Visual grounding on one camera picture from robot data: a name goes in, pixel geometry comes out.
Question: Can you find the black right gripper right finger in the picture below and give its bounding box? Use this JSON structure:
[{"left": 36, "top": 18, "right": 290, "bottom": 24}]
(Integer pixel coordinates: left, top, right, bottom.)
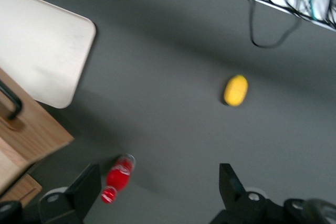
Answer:
[{"left": 209, "top": 163, "right": 311, "bottom": 224}]

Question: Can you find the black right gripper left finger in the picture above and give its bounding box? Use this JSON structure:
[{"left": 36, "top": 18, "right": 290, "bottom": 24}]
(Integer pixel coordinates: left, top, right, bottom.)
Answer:
[{"left": 0, "top": 163, "right": 102, "bottom": 224}]

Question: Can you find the wooden drawer with handle recess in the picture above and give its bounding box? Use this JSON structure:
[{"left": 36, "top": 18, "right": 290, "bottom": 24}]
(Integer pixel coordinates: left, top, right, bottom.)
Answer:
[{"left": 0, "top": 68, "right": 75, "bottom": 195}]

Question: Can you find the black metal drawer handle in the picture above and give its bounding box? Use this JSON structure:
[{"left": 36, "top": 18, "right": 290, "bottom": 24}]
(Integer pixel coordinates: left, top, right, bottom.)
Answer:
[{"left": 0, "top": 79, "right": 23, "bottom": 120}]

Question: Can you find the small red soda bottle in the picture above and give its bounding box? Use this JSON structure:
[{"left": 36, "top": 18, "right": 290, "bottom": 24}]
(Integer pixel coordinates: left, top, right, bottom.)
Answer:
[{"left": 100, "top": 153, "right": 137, "bottom": 205}]

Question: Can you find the yellow lemon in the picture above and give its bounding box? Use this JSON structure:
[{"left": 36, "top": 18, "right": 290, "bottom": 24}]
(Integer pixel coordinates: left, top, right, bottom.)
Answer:
[{"left": 223, "top": 74, "right": 249, "bottom": 108}]

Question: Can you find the cream rectangular plastic tray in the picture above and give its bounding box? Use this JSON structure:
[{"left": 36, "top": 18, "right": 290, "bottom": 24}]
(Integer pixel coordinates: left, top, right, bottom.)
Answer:
[{"left": 0, "top": 0, "right": 97, "bottom": 109}]

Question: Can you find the black looped cable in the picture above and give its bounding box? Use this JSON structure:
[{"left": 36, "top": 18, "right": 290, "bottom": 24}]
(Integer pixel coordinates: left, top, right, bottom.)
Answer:
[{"left": 248, "top": 0, "right": 302, "bottom": 49}]

